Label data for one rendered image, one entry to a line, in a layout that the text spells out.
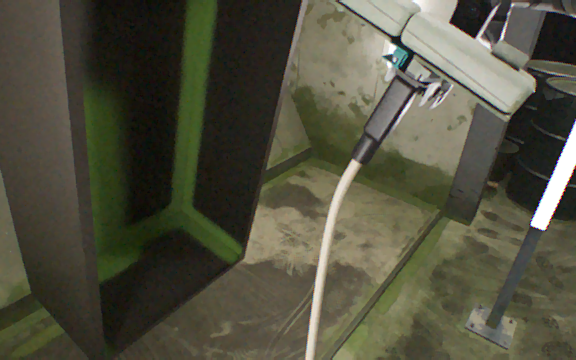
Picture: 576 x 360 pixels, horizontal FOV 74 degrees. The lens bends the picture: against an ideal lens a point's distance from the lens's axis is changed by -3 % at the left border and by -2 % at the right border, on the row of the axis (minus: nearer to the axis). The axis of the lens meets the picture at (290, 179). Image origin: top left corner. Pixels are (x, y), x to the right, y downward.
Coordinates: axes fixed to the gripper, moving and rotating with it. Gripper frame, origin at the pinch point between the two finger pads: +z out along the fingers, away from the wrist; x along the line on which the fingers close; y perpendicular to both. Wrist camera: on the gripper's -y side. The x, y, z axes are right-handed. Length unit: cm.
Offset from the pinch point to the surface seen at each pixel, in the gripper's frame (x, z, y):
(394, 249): -17, -135, 135
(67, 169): 36, 22, 40
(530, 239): -53, -115, 67
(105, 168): 63, -4, 77
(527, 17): 10, -197, 11
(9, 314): 81, 25, 165
